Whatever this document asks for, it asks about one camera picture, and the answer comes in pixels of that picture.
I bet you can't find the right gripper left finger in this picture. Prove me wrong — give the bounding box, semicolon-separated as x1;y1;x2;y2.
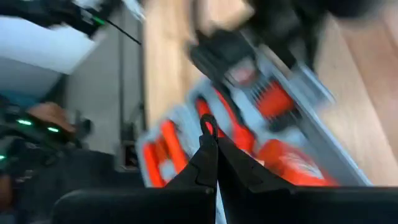
51;134;218;224

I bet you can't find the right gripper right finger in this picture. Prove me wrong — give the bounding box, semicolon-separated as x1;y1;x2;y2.
216;136;398;224

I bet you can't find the grey plastic tool case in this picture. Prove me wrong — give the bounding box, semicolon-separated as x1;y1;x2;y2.
136;57;374;188

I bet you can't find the brown rounded object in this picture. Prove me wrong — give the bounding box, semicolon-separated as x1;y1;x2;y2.
26;101;76;133

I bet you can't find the black device with green lights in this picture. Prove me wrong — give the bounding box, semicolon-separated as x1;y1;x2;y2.
0;96;144;224

